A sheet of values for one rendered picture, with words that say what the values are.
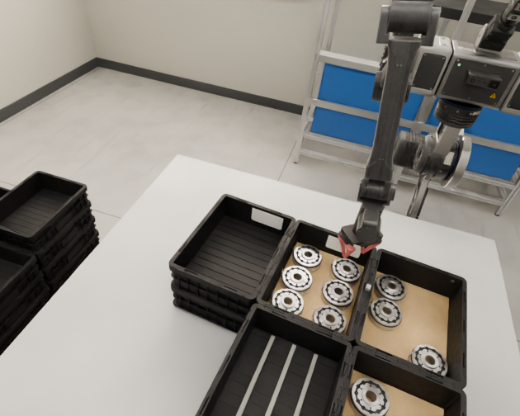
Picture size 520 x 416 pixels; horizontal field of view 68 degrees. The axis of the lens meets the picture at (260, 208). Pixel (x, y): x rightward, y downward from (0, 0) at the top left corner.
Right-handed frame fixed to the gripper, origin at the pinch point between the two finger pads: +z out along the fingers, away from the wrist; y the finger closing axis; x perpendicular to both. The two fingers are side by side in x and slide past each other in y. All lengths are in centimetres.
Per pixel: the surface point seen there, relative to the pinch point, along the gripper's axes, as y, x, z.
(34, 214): -102, 107, 58
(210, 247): -33, 34, 24
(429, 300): 31.7, -10.4, 23.5
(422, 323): 22.9, -17.2, 23.4
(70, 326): -83, 24, 37
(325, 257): 5.7, 17.1, 23.7
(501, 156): 196, 87, 58
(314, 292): -5.5, 4.2, 23.6
